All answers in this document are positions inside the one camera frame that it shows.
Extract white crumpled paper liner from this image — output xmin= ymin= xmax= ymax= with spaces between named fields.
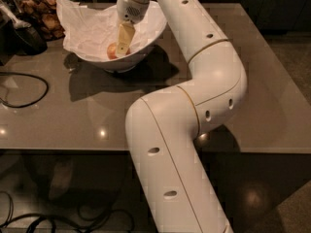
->
xmin=56 ymin=0 xmax=167 ymax=62

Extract white bowl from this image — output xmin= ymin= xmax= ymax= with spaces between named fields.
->
xmin=66 ymin=0 xmax=170 ymax=74

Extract black cable on table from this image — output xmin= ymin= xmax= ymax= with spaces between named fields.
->
xmin=0 ymin=71 xmax=51 ymax=109

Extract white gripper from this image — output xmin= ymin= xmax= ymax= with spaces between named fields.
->
xmin=116 ymin=0 xmax=151 ymax=57

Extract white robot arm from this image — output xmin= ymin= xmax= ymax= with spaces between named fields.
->
xmin=117 ymin=0 xmax=247 ymax=233

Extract black cables on floor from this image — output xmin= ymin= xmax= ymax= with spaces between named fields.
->
xmin=0 ymin=165 xmax=135 ymax=233

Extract black round device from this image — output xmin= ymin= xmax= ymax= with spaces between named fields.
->
xmin=14 ymin=25 xmax=48 ymax=55

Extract red yellow apple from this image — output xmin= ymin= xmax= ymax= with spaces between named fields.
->
xmin=107 ymin=42 xmax=130 ymax=59

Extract silver metal utensil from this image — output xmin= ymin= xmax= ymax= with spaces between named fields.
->
xmin=0 ymin=0 xmax=31 ymax=29

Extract jar of brown snacks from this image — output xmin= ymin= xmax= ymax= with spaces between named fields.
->
xmin=15 ymin=0 xmax=64 ymax=41

